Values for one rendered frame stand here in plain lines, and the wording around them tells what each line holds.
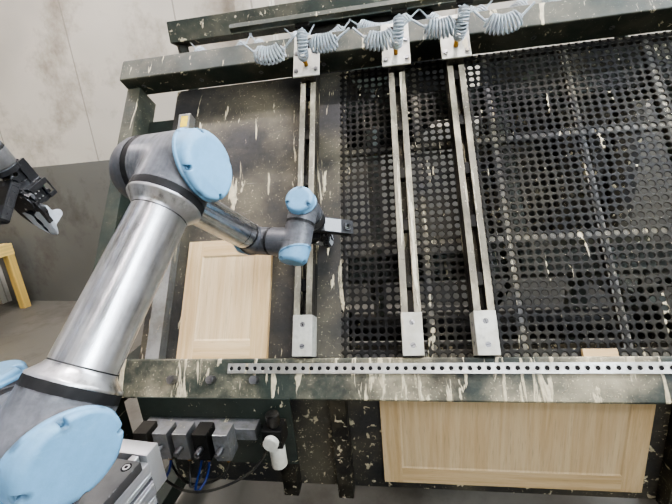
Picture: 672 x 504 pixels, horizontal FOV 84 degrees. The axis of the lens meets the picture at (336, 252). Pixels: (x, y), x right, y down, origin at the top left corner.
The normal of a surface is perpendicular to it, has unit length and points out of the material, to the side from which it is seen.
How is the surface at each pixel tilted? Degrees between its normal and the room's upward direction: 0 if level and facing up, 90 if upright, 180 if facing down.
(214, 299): 57
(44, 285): 90
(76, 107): 90
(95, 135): 90
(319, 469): 90
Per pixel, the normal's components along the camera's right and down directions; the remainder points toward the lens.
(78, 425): 0.86, 0.15
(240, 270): -0.16, -0.29
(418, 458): -0.14, 0.28
